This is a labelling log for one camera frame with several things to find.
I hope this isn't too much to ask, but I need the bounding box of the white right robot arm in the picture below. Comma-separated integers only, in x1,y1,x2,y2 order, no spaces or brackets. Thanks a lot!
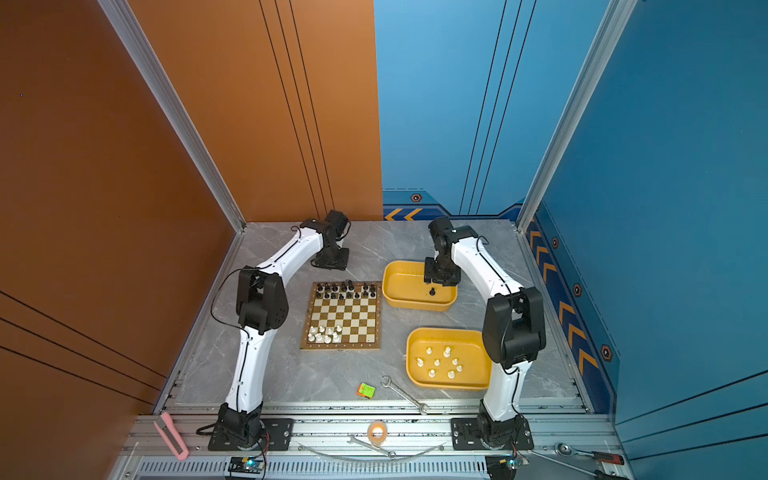
424,217,546,442

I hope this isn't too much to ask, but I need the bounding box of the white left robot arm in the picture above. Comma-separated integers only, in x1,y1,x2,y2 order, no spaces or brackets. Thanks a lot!
220,219,349,431

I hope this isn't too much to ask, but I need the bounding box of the wooden chess board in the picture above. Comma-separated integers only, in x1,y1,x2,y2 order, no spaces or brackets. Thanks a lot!
300,280,383,350

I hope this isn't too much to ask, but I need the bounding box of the green circuit board right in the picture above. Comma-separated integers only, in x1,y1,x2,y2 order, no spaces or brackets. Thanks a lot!
485,455,530,480

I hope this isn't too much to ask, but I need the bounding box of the green circuit board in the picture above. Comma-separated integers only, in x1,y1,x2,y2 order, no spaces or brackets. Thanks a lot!
485,455,530,480
227,456,266,479

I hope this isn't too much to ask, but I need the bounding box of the green circuit board left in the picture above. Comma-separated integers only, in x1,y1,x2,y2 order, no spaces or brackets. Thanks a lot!
227,456,266,479

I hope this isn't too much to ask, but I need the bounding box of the yellow tray far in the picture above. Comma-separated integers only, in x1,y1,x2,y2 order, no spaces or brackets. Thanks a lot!
382,260,458,312

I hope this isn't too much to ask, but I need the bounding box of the yellow tray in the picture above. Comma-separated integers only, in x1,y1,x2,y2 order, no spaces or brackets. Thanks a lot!
405,327,493,391
382,260,458,312

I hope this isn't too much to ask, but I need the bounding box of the yellow tray near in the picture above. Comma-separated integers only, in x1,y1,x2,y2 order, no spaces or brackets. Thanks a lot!
405,327,493,391

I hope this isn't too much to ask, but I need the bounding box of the green orange small cube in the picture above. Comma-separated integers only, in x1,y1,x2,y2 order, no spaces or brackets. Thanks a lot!
356,383,376,399

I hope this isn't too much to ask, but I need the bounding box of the silver wrench on table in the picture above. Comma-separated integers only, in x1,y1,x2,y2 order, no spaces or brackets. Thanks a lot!
380,375,428,415

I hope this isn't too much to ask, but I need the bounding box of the tape roll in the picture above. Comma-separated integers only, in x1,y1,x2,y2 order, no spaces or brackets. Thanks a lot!
367,421,388,446

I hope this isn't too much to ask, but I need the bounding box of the pink utility knife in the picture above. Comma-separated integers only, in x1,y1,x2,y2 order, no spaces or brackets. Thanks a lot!
153,412,189,461

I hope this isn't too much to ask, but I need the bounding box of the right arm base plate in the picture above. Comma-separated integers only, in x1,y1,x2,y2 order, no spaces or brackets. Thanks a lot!
450,415,534,451

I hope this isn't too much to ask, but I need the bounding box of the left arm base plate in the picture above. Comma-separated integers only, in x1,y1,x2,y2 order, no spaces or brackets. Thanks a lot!
207,418,294,452

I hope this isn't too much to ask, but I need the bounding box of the silver wrench on rail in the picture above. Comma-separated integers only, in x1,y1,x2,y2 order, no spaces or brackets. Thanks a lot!
348,436,397,460

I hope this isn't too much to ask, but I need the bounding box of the red handled ratchet tool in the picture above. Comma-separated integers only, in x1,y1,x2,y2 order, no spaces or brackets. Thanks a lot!
555,443,625,465

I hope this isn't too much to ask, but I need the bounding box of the aluminium corner post left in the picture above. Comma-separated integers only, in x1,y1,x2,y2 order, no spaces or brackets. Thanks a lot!
98,0,247,233

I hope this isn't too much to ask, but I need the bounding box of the aluminium corner post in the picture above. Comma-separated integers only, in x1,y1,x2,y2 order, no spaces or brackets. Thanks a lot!
515,0,638,234
98,0,247,233

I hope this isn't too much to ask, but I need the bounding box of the aluminium corner post right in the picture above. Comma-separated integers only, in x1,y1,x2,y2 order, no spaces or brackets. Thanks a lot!
515,0,638,234

